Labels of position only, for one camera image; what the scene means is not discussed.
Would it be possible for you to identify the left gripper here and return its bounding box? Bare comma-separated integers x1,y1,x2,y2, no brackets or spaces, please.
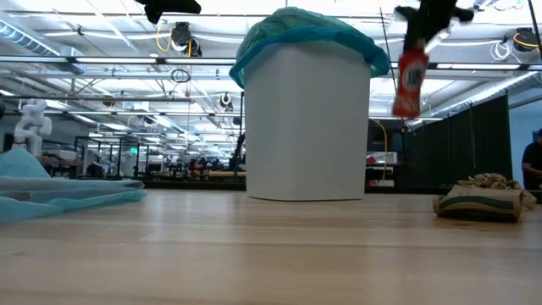
134,0,202,25

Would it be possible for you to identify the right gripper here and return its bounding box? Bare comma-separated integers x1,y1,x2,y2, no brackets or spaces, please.
393,0,475,53

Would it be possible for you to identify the red drink bottle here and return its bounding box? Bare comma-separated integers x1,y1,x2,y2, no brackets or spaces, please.
391,45,430,119

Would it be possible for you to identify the green drawstring trash bag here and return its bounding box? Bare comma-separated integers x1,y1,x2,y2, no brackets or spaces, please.
228,6,391,89

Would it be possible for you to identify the white plastic trash bin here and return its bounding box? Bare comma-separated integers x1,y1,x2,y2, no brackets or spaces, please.
244,41,372,202

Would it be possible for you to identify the brown paper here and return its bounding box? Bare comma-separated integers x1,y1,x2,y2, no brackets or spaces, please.
456,172,538,212

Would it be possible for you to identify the light blue trash bag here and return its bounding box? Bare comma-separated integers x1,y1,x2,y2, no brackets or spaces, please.
0,147,148,225

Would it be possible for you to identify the black monitor screen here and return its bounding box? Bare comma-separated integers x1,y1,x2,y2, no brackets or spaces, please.
367,119,404,153

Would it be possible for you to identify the black curtain partition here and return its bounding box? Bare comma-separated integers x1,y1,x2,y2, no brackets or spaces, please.
401,93,514,191

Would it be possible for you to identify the person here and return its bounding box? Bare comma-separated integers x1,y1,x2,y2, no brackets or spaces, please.
521,128,542,191

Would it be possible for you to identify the black ceiling cable reel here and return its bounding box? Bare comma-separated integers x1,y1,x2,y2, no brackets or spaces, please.
170,20,203,58
512,26,539,53

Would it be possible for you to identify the thin black hanging cable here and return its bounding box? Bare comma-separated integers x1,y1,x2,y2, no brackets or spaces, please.
379,6,403,132

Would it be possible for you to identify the hanging black cable coil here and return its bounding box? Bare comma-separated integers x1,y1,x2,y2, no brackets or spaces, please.
170,68,191,84

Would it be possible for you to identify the small black cable reel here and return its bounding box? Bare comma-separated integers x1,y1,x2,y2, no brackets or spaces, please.
218,91,234,114

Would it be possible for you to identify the yellow hanging cable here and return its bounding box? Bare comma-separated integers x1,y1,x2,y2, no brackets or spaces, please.
368,118,389,183

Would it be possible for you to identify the black aluminium table frame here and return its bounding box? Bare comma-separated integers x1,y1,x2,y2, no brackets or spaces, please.
141,180,542,204

